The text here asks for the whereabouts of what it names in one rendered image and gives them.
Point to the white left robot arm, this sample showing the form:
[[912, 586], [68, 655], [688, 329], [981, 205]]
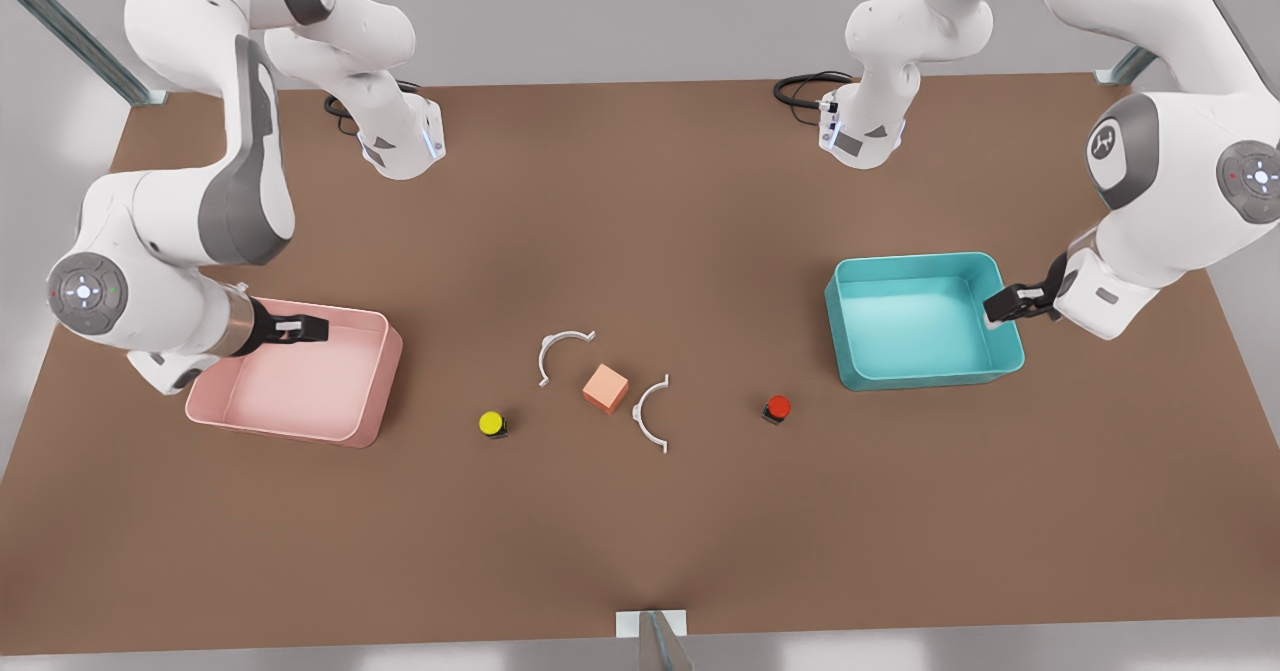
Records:
[[1180, 171]]

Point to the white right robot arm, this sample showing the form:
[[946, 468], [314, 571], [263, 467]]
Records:
[[190, 201]]

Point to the pink storage box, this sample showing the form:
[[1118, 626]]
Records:
[[300, 379]]

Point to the blue storage box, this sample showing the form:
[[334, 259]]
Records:
[[920, 326]]

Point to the yellow button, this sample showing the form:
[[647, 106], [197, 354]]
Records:
[[491, 423]]

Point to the red button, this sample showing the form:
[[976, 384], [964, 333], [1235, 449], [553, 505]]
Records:
[[777, 408]]

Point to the white curved clip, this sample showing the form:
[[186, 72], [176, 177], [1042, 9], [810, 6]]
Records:
[[553, 346], [645, 421]]

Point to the orange cube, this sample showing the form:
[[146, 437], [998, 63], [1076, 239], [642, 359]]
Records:
[[605, 388]]

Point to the silver frame post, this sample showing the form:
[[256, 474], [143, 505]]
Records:
[[655, 636], [70, 29], [1180, 16]]

